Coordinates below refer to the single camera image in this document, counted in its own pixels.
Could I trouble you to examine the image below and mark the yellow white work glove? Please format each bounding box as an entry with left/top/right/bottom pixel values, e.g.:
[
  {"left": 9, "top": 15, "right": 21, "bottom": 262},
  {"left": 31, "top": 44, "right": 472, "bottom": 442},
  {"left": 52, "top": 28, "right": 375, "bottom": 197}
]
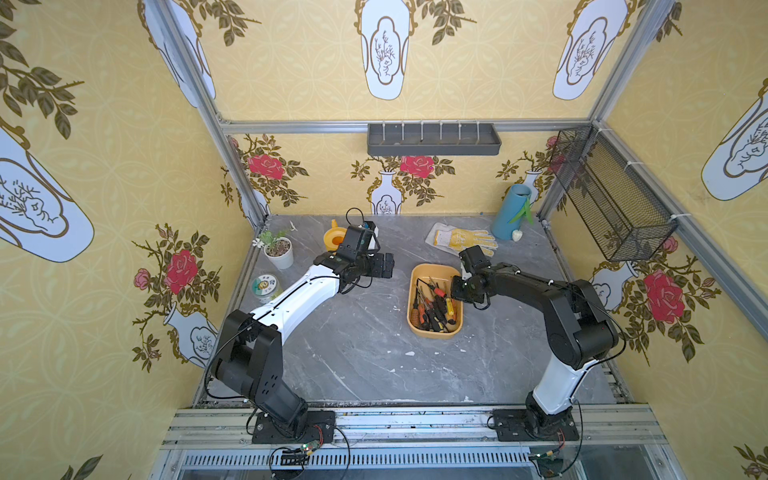
[{"left": 424, "top": 223, "right": 498, "bottom": 258}]

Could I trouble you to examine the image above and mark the yellow storage box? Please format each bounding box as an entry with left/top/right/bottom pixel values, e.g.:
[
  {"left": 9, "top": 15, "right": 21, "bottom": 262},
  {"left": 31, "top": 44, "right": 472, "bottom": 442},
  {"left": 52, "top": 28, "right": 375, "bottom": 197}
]
[{"left": 407, "top": 264, "right": 463, "bottom": 340}]

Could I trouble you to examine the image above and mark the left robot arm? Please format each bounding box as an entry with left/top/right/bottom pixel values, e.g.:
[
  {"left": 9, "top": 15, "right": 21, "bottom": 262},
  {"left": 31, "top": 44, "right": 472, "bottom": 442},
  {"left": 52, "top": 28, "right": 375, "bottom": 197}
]
[{"left": 205, "top": 221, "right": 394, "bottom": 440}]

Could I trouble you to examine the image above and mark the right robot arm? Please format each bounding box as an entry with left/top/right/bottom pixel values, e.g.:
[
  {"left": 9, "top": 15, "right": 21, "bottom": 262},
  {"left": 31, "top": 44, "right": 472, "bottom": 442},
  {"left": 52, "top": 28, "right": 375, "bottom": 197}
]
[{"left": 451, "top": 246, "right": 620, "bottom": 441}]

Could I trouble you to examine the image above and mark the yellow watering can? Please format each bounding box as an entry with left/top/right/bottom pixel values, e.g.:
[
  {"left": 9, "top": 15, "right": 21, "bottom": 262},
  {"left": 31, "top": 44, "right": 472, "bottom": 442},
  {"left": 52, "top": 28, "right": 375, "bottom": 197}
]
[{"left": 323, "top": 219, "right": 347, "bottom": 251}]

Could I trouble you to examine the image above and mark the round tape tin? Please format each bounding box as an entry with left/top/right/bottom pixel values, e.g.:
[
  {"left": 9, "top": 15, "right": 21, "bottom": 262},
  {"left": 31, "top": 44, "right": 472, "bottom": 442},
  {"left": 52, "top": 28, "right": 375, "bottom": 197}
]
[{"left": 251, "top": 273, "right": 282, "bottom": 304}]

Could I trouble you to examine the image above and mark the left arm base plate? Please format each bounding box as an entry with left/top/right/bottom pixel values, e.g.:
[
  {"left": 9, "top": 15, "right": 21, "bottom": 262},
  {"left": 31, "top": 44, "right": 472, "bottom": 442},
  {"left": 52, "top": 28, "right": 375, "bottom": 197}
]
[{"left": 246, "top": 410, "right": 336, "bottom": 445}]

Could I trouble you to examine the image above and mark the black wire mesh basket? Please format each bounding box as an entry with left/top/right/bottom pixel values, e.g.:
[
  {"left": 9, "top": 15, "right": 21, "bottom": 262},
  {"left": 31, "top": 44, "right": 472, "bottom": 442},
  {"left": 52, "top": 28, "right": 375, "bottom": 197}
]
[{"left": 550, "top": 127, "right": 678, "bottom": 262}]

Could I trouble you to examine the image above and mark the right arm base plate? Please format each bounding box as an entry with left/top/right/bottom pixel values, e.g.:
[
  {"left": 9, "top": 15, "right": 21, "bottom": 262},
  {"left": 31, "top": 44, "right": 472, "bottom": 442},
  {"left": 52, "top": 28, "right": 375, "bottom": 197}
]
[{"left": 490, "top": 408, "right": 580, "bottom": 443}]

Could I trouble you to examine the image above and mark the teal vase with flower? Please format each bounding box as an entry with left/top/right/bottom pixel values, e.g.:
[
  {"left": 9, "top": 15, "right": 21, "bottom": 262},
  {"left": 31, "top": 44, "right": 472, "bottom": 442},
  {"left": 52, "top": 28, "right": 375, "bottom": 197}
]
[{"left": 491, "top": 184, "right": 533, "bottom": 242}]

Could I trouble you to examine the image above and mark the white potted plant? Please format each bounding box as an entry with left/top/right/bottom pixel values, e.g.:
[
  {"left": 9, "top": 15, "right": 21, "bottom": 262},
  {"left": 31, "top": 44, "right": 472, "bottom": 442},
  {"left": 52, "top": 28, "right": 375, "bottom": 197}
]
[{"left": 252, "top": 229, "right": 294, "bottom": 270}]

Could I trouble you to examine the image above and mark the grey wall shelf rack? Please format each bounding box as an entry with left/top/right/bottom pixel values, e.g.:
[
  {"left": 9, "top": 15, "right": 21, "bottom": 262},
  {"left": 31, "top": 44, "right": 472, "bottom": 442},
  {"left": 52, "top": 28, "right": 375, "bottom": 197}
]
[{"left": 366, "top": 121, "right": 502, "bottom": 157}]

